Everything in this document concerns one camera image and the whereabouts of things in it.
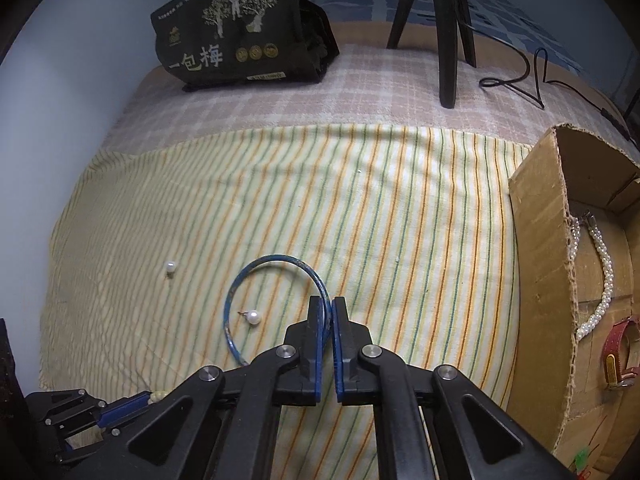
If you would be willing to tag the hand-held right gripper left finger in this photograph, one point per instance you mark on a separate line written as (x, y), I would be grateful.
(312, 350)

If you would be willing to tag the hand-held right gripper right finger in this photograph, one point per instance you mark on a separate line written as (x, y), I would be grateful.
(345, 355)

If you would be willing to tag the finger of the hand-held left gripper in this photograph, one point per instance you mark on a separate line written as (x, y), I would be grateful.
(125, 409)

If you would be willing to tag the small pearl earring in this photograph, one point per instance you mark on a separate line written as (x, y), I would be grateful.
(171, 265)
(255, 317)

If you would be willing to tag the blue bangle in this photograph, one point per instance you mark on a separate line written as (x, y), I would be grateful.
(277, 258)

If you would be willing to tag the cardboard box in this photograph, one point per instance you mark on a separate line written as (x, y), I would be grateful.
(540, 260)

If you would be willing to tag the dark cloth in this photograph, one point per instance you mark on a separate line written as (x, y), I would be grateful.
(11, 395)

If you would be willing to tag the yellow striped cloth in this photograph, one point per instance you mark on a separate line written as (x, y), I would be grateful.
(400, 210)

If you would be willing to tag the beige checked blanket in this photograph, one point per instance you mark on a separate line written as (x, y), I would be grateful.
(350, 100)

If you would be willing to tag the black tripod legs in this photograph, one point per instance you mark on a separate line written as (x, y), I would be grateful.
(447, 60)

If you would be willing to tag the black printed snack bag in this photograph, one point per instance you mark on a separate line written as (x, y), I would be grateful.
(240, 35)

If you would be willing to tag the blue patterned bed sheet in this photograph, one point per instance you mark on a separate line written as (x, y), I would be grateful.
(500, 15)

